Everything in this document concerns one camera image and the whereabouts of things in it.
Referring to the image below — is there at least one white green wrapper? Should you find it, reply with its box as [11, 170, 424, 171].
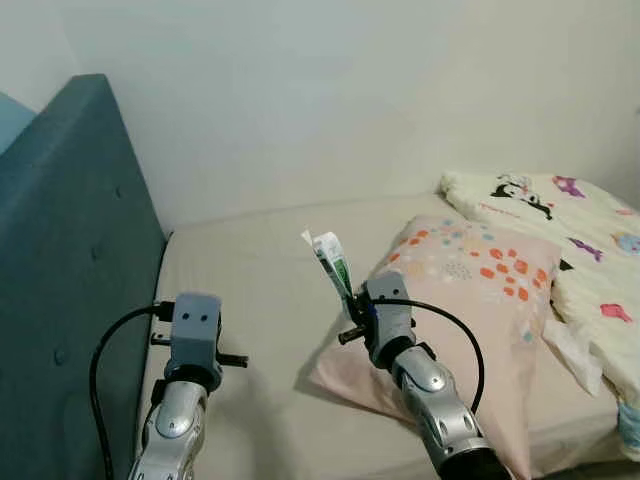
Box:
[302, 229, 358, 304]

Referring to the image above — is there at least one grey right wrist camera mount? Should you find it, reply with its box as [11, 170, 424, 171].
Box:
[365, 272, 417, 346]

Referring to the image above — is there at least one teal upholstered bed frame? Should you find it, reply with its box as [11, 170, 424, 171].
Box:
[0, 73, 169, 480]

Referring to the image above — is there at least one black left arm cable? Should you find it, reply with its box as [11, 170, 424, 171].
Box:
[90, 303, 177, 480]

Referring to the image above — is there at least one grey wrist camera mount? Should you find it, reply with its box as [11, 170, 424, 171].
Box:
[365, 272, 417, 346]
[170, 293, 223, 373]

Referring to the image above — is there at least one pink patterned pillow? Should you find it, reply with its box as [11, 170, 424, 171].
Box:
[308, 213, 564, 480]

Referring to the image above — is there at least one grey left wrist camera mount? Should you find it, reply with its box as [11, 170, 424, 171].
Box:
[170, 293, 223, 373]

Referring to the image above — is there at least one cream cartoon print quilt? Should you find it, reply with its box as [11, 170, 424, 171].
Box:
[438, 170, 640, 463]

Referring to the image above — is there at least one beige sheeted mattress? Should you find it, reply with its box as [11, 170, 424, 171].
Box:
[135, 193, 640, 480]

